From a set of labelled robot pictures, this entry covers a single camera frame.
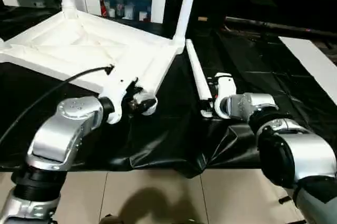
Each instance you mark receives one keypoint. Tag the white plastic table top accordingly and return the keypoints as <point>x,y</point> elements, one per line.
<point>79,40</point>

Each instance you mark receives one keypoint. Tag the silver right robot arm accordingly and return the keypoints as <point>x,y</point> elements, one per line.
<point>263,105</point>

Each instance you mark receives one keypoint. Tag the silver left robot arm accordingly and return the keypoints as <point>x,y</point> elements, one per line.
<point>68,124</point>

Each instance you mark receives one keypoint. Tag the black plastic mat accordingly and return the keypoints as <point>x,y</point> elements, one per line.
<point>171,129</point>

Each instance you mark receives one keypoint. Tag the small yellow label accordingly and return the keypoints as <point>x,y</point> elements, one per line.
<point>202,19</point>

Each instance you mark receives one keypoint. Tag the black flat screen television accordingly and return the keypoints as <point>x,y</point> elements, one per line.
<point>276,25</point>

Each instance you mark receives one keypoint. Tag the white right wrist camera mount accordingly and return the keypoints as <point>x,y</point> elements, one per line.
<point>226,87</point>

